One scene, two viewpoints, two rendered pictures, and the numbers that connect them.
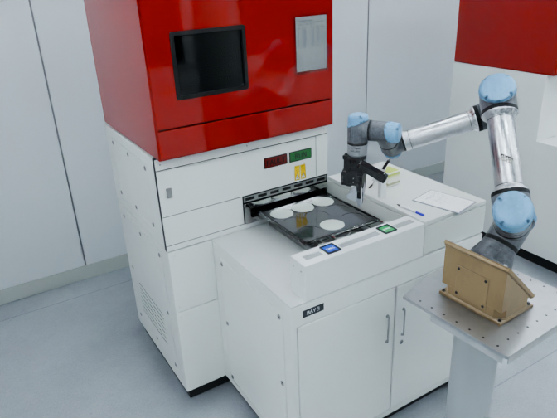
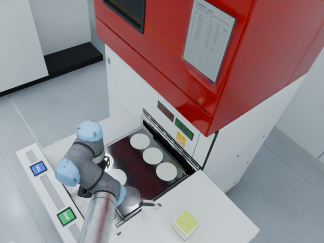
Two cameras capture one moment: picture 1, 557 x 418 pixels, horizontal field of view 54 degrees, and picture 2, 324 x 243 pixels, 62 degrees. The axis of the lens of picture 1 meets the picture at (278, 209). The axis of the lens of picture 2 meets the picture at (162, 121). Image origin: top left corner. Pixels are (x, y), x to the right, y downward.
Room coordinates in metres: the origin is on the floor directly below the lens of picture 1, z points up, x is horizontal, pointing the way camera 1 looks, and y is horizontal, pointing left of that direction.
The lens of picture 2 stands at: (2.01, -0.84, 2.01)
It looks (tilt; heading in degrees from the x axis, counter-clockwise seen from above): 48 degrees down; 75
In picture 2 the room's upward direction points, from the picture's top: 9 degrees clockwise
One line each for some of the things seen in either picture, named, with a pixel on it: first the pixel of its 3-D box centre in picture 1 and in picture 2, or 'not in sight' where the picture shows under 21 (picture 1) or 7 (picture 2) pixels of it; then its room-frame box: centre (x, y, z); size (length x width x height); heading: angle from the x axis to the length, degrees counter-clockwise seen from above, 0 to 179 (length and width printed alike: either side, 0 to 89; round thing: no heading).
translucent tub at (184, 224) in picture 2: (388, 177); (185, 225); (2.26, -0.49, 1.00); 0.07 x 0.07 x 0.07; 34
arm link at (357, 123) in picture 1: (358, 128); (90, 139); (1.93, -0.31, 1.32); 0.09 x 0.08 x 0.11; 63
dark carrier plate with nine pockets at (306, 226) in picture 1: (317, 216); (134, 167); (2.10, -0.16, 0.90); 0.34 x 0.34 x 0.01; 30
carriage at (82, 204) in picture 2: not in sight; (87, 204); (1.88, -0.31, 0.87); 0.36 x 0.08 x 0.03; 121
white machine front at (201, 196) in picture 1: (249, 184); (149, 106); (2.19, 0.12, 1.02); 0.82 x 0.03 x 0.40; 121
